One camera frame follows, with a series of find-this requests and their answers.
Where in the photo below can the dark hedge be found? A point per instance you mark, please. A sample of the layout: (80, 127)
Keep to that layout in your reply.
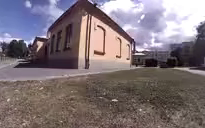
(151, 62)
(172, 62)

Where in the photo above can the yellow building with arched windows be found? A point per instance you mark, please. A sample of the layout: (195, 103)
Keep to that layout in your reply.
(90, 43)

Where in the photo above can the dry grass field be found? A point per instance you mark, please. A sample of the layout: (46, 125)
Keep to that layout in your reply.
(106, 100)

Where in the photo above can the pale paved path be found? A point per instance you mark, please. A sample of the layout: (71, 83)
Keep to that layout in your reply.
(200, 72)

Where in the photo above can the grey buildings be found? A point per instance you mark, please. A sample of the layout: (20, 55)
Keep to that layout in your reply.
(158, 55)

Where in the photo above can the grey asphalt road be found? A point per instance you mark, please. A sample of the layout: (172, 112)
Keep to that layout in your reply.
(23, 72)

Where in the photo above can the group of trees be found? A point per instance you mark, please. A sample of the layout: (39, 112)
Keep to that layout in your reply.
(16, 48)

